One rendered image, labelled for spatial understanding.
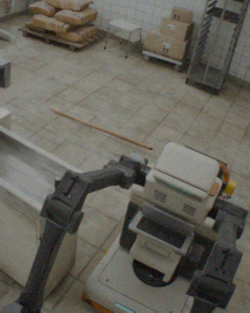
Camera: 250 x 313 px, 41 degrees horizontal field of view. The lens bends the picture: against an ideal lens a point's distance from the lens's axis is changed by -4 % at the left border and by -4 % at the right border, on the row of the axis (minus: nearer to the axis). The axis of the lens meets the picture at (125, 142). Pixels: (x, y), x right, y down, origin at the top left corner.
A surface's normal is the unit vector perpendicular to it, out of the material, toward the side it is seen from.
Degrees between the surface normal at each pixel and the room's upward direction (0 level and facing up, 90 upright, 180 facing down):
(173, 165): 43
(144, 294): 0
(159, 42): 88
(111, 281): 0
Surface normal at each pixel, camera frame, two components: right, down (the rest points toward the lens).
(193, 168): -0.19, -0.26
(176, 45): -0.37, 0.48
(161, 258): 0.09, -0.72
